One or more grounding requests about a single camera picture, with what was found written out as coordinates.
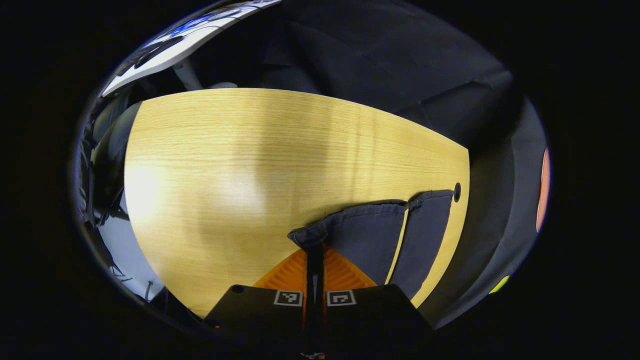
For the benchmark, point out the white board with blue print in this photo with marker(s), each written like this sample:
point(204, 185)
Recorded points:
point(175, 47)

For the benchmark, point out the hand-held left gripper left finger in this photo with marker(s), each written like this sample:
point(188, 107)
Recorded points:
point(250, 312)

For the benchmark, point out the black backdrop cloth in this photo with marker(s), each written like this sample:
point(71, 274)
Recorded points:
point(400, 65)

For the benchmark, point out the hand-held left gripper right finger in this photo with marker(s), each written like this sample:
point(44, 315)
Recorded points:
point(375, 315)

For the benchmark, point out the grey chair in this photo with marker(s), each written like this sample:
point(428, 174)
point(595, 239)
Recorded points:
point(107, 150)

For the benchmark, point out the dark jeans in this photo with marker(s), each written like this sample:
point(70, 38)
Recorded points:
point(370, 235)

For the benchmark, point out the white stand leg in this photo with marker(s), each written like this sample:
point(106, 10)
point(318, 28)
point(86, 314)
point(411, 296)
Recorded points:
point(187, 75)

